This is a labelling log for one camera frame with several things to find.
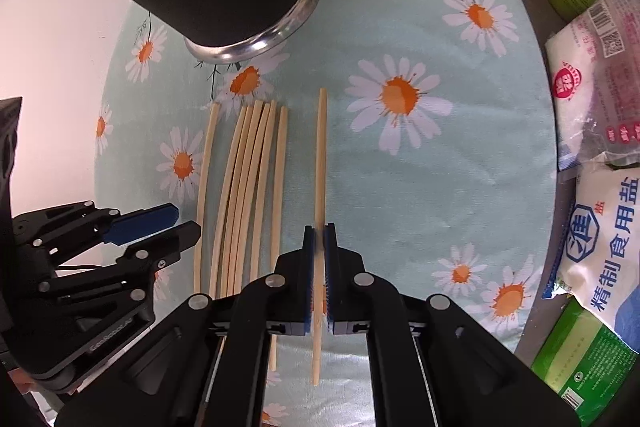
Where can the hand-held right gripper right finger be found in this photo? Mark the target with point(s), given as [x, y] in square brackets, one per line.
[330, 272]

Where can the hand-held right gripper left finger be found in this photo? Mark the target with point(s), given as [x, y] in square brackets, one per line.
[310, 272]

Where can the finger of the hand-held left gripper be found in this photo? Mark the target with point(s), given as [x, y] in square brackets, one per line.
[142, 223]
[172, 242]

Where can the wooden chopstick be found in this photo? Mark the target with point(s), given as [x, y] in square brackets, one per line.
[320, 157]

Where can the green packet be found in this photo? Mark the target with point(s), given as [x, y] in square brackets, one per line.
[580, 357]

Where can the daisy print tablecloth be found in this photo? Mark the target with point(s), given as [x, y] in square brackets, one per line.
[400, 207]

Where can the row of wooden chopsticks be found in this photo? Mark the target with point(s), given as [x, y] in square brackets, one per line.
[247, 187]

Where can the white sugar bag red logo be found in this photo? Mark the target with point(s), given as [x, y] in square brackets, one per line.
[595, 107]

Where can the white salt bag blue print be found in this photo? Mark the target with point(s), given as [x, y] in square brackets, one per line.
[600, 257]

